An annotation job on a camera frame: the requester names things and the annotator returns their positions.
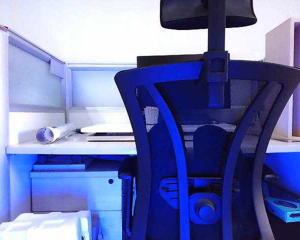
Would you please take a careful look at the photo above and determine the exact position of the white laptop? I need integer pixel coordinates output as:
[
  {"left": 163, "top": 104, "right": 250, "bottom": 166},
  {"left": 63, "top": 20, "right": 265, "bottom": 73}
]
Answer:
[{"left": 86, "top": 132, "right": 136, "bottom": 142}]

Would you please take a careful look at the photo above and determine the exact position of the rolled white paper tube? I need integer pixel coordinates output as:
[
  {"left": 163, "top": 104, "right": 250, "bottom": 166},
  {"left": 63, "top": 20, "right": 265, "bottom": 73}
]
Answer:
[{"left": 35, "top": 122, "right": 79, "bottom": 145}]

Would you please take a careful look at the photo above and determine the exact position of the light blue flat box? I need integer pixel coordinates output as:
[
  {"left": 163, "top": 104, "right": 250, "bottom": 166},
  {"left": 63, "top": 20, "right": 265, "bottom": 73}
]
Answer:
[{"left": 262, "top": 194, "right": 300, "bottom": 224}]

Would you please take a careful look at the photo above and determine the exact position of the white flat board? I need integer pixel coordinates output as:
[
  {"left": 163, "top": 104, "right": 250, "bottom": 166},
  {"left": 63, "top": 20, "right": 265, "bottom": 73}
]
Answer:
[{"left": 32, "top": 159, "right": 94, "bottom": 172}]

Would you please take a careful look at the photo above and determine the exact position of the white styrofoam block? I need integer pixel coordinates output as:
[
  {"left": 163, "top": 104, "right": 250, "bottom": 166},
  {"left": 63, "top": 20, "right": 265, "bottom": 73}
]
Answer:
[{"left": 0, "top": 210, "right": 93, "bottom": 240}]

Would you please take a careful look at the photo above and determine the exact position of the white cubicle partition panel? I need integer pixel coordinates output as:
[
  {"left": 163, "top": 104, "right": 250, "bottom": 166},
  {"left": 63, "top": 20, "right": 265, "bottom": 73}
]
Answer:
[{"left": 0, "top": 23, "right": 138, "bottom": 223}]

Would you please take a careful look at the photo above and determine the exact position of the white drawer pedestal cabinet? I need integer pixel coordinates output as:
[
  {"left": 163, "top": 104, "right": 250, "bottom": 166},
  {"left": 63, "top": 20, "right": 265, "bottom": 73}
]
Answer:
[{"left": 29, "top": 162, "right": 123, "bottom": 240}]

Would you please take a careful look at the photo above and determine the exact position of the blue mesh office chair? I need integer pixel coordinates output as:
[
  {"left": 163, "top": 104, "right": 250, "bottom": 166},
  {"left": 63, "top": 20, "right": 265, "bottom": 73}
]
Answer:
[{"left": 114, "top": 0, "right": 300, "bottom": 240}]

